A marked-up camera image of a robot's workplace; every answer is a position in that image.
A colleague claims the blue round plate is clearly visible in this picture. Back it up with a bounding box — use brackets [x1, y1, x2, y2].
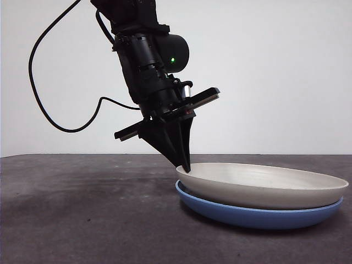
[175, 179, 344, 230]

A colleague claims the white round plate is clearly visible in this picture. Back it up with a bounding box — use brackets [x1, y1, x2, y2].
[175, 162, 350, 211]

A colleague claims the long black left arm cable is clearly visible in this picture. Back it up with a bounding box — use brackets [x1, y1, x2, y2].
[28, 0, 141, 132]

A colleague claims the short black left arm cable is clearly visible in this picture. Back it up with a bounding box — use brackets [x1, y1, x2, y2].
[95, 9, 116, 47]

